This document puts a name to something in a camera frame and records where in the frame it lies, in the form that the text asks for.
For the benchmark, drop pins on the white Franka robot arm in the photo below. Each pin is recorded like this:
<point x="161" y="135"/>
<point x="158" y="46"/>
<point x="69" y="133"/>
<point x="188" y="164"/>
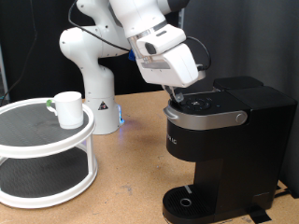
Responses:
<point x="96" y="81"/>

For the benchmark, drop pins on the white two-tier turntable shelf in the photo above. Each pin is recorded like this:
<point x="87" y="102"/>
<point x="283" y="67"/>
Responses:
<point x="31" y="130"/>

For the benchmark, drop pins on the grey metal post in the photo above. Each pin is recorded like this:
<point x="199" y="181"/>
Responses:
<point x="2" y="71"/>

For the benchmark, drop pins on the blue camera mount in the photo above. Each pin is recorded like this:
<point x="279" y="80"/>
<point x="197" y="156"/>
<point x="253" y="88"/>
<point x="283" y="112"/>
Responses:
<point x="131" y="56"/>

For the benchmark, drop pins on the black tape strip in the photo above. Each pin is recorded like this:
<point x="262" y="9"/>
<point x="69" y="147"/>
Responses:
<point x="258" y="215"/>
<point x="294" y="195"/>

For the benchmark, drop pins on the black Keurig coffee machine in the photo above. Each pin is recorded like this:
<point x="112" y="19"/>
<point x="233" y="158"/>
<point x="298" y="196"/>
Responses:
<point x="249" y="140"/>

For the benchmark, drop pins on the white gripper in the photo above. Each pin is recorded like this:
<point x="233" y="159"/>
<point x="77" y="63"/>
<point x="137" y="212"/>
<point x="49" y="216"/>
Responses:
<point x="174" y="67"/>

